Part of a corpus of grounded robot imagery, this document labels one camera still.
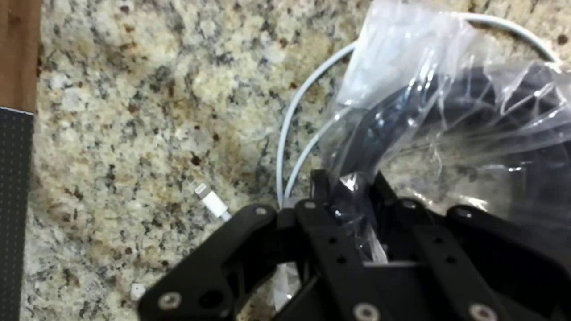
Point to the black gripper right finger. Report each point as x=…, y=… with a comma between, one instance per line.
x=448, y=279

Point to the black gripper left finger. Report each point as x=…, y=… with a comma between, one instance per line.
x=342, y=288

